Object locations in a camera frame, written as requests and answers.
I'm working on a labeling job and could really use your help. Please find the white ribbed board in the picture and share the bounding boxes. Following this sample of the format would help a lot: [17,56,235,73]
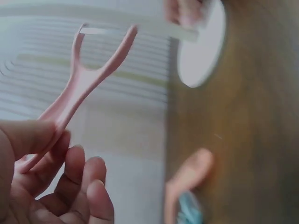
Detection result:
[0,14,172,224]

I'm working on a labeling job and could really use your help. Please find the person's right hand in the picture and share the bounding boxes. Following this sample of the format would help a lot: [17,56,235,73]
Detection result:
[163,0,206,27]

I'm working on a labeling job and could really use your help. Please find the white round disc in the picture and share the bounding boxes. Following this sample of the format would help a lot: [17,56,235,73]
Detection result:
[177,0,228,89]

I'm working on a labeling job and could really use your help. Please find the teal object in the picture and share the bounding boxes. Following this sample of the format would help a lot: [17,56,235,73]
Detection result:
[177,190,204,224]

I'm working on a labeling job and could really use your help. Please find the pink forked floss holder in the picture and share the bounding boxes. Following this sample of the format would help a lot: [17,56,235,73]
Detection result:
[18,22,139,175]

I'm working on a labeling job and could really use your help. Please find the person's left hand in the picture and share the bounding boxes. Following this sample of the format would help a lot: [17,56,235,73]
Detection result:
[0,119,115,224]

